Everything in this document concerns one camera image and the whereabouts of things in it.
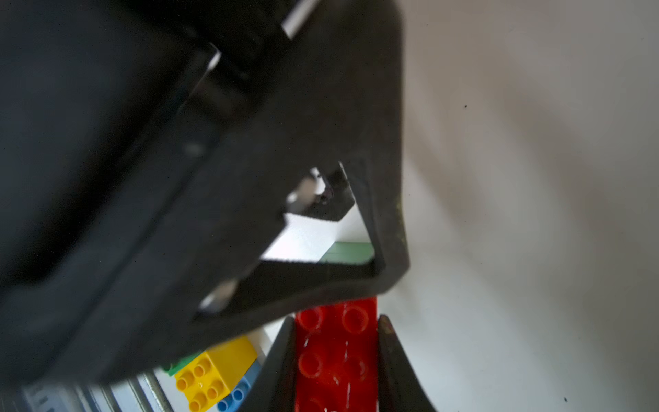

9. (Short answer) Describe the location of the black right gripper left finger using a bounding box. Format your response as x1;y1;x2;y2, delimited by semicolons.
239;316;296;412

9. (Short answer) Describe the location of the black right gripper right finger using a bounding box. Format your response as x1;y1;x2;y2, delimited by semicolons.
378;314;436;412

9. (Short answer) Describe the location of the blue lego brick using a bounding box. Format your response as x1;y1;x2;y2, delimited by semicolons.
216;360;261;412

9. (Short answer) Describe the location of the aluminium front rail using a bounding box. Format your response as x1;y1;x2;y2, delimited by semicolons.
1;371;174;411

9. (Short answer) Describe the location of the red lego brick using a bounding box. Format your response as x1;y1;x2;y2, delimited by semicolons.
295;297;378;412

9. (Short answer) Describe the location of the green lego brick front row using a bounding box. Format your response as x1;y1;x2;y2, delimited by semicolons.
161;351;201;377

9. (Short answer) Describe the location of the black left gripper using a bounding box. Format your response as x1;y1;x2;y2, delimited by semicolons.
0;0;331;392

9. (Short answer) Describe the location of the yellow lego brick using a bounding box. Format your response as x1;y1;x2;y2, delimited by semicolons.
174;336;257;412

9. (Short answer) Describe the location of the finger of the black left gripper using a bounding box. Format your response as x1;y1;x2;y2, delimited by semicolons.
46;1;409;383

